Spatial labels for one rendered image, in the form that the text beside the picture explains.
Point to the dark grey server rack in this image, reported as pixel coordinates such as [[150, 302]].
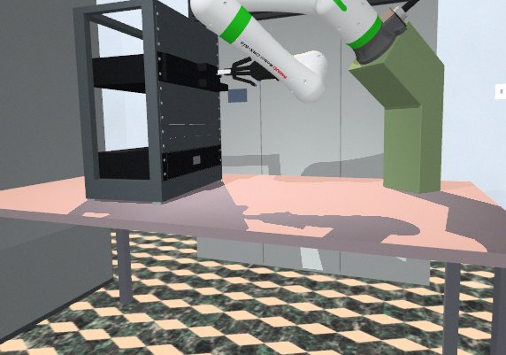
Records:
[[178, 73]]

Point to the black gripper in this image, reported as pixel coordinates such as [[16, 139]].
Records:
[[256, 71]]

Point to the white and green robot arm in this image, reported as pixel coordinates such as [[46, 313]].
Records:
[[354, 21]]

